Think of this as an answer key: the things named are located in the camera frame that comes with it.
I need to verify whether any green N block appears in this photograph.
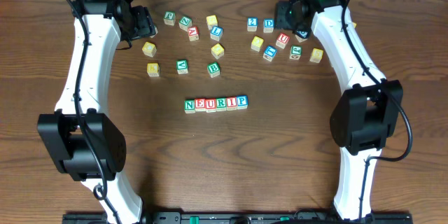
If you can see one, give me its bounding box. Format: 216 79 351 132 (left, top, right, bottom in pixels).
184 99 196 113

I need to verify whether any red E block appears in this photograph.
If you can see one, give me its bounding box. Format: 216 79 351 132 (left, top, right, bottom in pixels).
194 98 206 112

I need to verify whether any blue P block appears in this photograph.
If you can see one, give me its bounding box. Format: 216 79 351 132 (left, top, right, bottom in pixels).
237 95 249 110

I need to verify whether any red u block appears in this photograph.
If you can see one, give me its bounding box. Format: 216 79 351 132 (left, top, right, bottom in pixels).
205 99 216 113
276 33 290 49

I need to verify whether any red I block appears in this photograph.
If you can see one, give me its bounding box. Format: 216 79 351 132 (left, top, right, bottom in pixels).
225 97 237 111

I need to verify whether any green R block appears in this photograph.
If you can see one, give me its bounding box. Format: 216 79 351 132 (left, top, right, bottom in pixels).
216 97 227 112

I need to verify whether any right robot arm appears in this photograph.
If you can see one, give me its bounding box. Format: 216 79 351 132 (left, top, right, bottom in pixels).
275 0 405 223

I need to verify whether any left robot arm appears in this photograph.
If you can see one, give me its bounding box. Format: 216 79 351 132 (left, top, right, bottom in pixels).
37 0 155 223

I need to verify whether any green L block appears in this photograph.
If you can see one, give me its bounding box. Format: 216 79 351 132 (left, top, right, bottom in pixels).
150 26 158 38

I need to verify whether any blue 5 block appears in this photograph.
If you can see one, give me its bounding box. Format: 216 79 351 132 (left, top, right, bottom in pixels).
295 31 310 43

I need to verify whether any blue D block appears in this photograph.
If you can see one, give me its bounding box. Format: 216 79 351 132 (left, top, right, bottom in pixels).
263 19 274 33

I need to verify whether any green J block far left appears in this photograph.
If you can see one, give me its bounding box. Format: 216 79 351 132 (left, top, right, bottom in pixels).
163 11 176 26

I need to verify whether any green j block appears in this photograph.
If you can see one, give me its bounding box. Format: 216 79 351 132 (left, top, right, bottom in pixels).
163 11 176 26
289 45 302 60

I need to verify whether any green J block right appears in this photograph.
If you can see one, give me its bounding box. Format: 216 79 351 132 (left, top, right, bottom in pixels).
289 45 302 60

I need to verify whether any green Z block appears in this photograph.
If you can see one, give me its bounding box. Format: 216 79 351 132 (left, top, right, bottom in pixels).
178 16 193 31

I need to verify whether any blue 2 block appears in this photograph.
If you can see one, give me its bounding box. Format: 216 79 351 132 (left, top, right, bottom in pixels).
247 17 258 32

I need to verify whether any blue T block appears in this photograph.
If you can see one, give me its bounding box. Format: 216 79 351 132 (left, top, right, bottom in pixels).
263 45 277 62

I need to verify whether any yellow K block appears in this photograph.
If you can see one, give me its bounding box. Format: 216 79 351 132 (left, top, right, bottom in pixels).
146 62 160 77

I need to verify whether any yellow S block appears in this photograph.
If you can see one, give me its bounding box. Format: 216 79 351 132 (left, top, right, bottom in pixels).
309 48 323 64

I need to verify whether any red A block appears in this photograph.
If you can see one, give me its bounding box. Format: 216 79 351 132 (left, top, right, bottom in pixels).
187 27 200 41

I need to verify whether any green V block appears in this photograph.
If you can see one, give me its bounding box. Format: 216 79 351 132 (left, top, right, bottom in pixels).
176 59 188 74

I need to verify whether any yellow block top middle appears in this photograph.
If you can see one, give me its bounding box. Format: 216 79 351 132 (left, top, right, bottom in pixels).
206 15 218 30

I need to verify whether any blue L block left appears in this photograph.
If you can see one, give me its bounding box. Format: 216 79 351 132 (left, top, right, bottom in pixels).
210 26 223 41

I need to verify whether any yellow block centre left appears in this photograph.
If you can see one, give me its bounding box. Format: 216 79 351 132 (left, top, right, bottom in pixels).
211 43 225 60

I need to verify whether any green B block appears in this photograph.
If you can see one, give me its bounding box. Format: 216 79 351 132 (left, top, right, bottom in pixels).
207 62 221 78

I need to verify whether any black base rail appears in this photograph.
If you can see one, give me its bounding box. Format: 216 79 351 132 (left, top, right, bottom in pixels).
62 211 414 224

